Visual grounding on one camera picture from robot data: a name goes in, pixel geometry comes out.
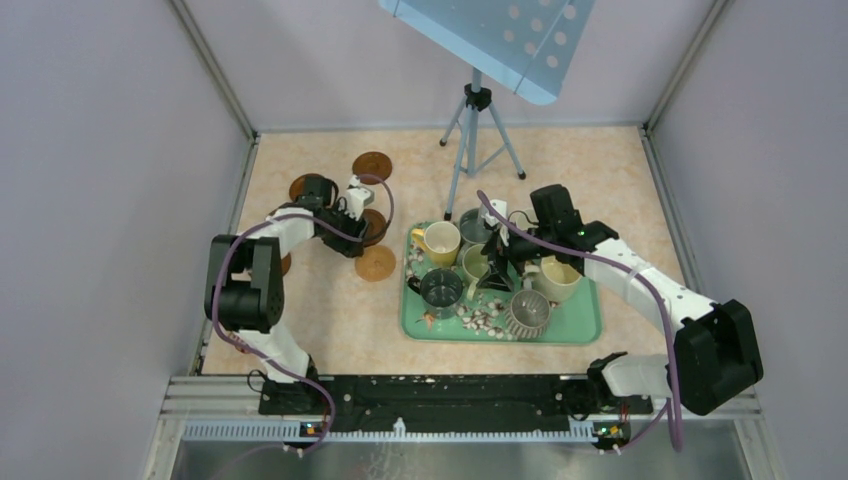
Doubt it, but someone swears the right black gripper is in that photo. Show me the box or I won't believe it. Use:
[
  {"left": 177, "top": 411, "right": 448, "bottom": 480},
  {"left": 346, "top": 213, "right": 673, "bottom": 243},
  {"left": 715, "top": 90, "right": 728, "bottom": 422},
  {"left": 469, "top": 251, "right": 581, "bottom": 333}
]
[{"left": 476, "top": 219, "right": 556, "bottom": 293}]

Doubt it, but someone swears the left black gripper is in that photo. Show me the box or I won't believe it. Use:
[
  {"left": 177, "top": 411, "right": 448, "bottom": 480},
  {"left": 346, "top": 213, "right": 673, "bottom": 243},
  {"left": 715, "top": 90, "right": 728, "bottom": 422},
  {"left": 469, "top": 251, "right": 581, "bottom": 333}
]
[{"left": 318, "top": 201, "right": 370, "bottom": 258}]

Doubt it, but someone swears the dark brown wooden coaster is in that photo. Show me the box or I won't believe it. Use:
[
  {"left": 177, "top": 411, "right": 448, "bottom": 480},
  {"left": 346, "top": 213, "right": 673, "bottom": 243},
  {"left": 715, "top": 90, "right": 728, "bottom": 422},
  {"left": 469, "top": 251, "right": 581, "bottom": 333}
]
[
  {"left": 362, "top": 208, "right": 388, "bottom": 247},
  {"left": 352, "top": 151, "right": 393, "bottom": 185},
  {"left": 289, "top": 173, "right": 339, "bottom": 205}
]

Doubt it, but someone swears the light woven rattan coaster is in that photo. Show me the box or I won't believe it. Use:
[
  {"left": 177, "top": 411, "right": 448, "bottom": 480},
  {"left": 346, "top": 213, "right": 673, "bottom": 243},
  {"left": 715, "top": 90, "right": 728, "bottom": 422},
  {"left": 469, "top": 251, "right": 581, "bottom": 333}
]
[{"left": 354, "top": 245, "right": 397, "bottom": 282}]

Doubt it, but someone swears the dark grey mug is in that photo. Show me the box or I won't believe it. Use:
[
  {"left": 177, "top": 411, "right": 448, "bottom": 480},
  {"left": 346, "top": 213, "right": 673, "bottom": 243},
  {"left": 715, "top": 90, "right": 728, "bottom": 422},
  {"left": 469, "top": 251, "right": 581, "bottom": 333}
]
[{"left": 406, "top": 268, "right": 465, "bottom": 320}]

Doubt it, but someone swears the green floral serving tray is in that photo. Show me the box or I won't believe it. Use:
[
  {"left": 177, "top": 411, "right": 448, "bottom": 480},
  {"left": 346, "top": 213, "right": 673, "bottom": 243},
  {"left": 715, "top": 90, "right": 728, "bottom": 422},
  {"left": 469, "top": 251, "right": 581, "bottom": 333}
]
[{"left": 399, "top": 233, "right": 603, "bottom": 345}]

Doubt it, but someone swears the yellow mug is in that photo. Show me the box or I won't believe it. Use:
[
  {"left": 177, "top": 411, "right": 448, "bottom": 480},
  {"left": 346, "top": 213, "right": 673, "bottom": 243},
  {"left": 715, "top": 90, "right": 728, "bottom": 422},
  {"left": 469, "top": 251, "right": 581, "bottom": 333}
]
[{"left": 410, "top": 221, "right": 462, "bottom": 268}]

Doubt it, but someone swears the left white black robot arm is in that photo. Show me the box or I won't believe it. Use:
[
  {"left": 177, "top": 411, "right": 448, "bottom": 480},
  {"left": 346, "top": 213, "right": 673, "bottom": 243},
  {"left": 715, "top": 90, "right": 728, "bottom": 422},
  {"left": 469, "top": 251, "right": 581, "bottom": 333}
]
[{"left": 204, "top": 175, "right": 374, "bottom": 414}]

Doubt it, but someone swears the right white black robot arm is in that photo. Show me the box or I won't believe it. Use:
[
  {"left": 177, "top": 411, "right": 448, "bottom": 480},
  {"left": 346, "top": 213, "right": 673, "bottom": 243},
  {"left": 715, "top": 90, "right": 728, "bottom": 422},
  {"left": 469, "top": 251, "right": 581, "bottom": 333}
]
[{"left": 477, "top": 184, "right": 764, "bottom": 416}]

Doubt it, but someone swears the light green mug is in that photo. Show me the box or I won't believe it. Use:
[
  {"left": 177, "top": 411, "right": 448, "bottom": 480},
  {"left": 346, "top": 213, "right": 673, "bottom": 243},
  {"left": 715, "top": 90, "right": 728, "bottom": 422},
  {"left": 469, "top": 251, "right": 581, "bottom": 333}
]
[{"left": 460, "top": 244, "right": 489, "bottom": 301}]

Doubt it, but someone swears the grey striped mug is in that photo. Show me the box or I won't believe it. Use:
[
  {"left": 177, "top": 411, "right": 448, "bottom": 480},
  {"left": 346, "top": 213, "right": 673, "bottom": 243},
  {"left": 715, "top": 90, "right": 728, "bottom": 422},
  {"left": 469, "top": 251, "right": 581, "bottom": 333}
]
[{"left": 505, "top": 280, "right": 552, "bottom": 340}]

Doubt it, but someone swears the cream mug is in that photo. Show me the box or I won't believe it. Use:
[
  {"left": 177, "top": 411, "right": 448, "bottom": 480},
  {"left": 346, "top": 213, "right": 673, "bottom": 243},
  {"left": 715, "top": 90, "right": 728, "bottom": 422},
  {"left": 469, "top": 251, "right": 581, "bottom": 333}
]
[{"left": 523, "top": 256, "right": 582, "bottom": 303}]

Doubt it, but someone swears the grey ribbed mug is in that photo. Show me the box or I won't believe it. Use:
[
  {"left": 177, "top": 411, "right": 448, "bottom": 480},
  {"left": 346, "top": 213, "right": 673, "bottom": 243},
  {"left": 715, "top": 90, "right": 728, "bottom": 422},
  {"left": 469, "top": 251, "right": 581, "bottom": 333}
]
[{"left": 458, "top": 208, "right": 497, "bottom": 245}]

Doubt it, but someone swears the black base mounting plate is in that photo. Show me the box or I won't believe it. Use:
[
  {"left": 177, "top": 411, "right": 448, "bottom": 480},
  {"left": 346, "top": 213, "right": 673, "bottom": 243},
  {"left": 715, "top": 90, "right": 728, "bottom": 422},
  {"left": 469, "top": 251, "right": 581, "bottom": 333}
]
[{"left": 258, "top": 374, "right": 654, "bottom": 433}]

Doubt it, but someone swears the blue tripod stand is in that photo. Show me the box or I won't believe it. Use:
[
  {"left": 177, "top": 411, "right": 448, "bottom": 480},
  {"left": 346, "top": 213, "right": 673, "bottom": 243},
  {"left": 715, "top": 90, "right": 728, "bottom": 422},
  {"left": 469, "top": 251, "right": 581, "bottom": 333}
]
[{"left": 439, "top": 67, "right": 527, "bottom": 221}]

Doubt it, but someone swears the blue perforated panel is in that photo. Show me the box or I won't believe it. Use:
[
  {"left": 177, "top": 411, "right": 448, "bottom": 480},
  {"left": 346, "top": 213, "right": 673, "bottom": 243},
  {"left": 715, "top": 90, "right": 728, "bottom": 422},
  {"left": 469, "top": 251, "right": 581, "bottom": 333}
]
[{"left": 379, "top": 0, "right": 595, "bottom": 106}]

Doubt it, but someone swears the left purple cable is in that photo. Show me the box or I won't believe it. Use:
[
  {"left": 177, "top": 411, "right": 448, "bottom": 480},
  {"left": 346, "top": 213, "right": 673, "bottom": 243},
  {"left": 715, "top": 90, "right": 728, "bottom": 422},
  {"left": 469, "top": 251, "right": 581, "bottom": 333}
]
[{"left": 210, "top": 173, "right": 396, "bottom": 458}]

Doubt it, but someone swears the purple cable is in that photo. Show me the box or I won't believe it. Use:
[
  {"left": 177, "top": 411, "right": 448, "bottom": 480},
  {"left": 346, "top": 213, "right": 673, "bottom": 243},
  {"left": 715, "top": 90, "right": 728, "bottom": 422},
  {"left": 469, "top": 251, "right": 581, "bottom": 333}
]
[
  {"left": 210, "top": 173, "right": 396, "bottom": 458},
  {"left": 475, "top": 189, "right": 687, "bottom": 454}
]

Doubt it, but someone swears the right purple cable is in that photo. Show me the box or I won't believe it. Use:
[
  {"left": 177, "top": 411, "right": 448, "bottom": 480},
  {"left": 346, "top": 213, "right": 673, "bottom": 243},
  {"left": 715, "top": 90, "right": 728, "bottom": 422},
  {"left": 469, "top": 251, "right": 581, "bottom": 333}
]
[{"left": 475, "top": 189, "right": 687, "bottom": 454}]

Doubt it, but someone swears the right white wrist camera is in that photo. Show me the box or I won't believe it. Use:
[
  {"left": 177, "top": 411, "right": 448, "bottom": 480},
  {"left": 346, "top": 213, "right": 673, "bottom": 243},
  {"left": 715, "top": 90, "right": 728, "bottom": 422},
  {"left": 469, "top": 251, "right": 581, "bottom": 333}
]
[{"left": 479, "top": 199, "right": 509, "bottom": 245}]

